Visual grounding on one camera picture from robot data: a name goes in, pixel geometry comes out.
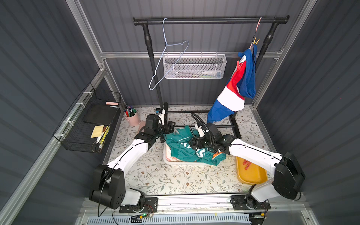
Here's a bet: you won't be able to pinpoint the green jacket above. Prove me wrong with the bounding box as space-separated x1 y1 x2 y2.
166 126 227 166

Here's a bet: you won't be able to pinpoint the light blue wire hanger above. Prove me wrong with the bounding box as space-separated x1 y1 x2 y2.
148 17 189 91

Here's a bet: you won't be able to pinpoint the pink printed jacket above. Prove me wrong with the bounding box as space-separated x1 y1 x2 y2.
163 143 183 164

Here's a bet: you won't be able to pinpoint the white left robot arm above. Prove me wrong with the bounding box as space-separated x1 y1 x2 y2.
89 114 175 211

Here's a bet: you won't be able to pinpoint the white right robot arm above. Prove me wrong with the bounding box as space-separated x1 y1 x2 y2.
190 113 306 209

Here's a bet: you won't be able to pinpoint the white plastic basket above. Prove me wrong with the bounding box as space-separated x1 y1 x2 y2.
163 143 207 166

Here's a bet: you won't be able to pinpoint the pink eraser block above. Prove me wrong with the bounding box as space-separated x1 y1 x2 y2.
138 121 146 133

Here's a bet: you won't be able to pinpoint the pink pen cup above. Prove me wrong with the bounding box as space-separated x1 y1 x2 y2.
125 106 141 127

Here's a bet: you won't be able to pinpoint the floral table mat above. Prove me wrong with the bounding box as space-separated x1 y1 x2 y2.
108 105 271 195

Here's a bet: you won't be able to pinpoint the red white blue jacket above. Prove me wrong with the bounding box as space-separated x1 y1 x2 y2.
207 45 257 123

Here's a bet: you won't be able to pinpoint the yellow plastic tray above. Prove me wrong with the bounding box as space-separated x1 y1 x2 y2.
236 157 268 185

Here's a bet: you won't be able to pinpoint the yellow sticky notes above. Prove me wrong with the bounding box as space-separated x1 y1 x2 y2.
91 125 104 138

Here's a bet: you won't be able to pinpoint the red clothespin on blue jacket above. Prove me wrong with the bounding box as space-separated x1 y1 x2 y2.
237 61 242 70

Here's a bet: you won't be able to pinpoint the yellow clothespin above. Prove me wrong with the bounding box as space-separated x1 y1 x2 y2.
251 37 260 45

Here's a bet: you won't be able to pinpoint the black clothes rack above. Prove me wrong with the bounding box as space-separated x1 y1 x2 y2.
133 15 290 138

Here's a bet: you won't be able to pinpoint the silver mesh wall basket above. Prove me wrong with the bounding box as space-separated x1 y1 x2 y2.
162 53 227 79

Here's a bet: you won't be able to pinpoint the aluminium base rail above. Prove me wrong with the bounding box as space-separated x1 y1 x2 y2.
81 193 307 218

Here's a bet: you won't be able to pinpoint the black wire wall basket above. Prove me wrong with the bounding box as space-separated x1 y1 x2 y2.
53 84 122 154

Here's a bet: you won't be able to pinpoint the pink wire hanger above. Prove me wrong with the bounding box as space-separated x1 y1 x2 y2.
249 17 262 50

